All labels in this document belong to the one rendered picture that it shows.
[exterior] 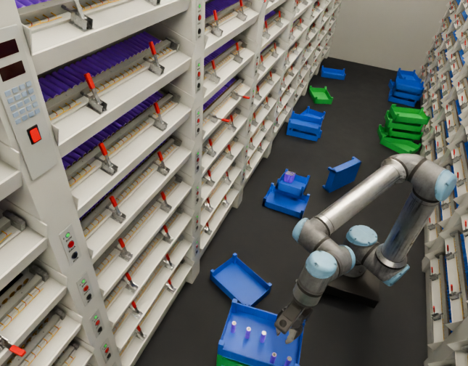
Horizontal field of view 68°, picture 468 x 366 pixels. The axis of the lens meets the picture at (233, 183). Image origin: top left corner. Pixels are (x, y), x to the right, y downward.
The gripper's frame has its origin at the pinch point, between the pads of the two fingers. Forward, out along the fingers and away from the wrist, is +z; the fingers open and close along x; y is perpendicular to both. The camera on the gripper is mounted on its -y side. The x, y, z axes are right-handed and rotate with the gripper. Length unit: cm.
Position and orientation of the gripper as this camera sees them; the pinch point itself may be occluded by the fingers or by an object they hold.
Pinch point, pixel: (281, 338)
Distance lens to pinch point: 137.9
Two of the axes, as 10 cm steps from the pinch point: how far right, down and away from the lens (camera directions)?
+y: 6.6, -1.9, 7.3
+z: -2.6, 8.5, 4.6
